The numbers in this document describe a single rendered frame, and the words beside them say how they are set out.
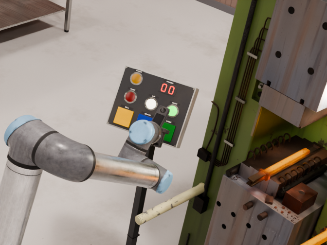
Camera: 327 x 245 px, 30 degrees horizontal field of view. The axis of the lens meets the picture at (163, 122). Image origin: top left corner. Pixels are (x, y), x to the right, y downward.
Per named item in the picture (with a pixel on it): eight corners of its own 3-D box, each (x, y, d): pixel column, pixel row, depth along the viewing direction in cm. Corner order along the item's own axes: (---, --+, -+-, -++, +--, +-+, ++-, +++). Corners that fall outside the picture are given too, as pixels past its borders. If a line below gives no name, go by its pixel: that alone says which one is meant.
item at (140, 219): (140, 228, 272) (142, 219, 270) (133, 221, 275) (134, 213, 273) (205, 194, 301) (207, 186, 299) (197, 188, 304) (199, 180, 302)
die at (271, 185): (274, 199, 253) (279, 183, 249) (237, 174, 264) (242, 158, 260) (327, 167, 281) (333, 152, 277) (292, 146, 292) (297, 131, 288)
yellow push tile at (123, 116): (128, 128, 269) (133, 112, 269) (113, 122, 271) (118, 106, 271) (129, 128, 271) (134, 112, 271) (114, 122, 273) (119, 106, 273)
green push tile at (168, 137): (169, 142, 265) (175, 126, 265) (154, 136, 267) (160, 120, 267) (170, 142, 267) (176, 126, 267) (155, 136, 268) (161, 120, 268)
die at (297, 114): (298, 128, 235) (305, 106, 230) (258, 104, 246) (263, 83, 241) (352, 101, 263) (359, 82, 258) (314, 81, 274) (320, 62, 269)
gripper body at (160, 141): (145, 142, 254) (137, 141, 242) (151, 122, 254) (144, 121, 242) (162, 148, 253) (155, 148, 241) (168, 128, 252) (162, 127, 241)
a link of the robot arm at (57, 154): (75, 148, 166) (180, 171, 226) (45, 128, 172) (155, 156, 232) (56, 186, 167) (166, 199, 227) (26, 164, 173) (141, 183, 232)
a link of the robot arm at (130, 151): (129, 181, 224) (144, 151, 223) (106, 166, 230) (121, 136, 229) (141, 183, 232) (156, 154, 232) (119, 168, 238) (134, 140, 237)
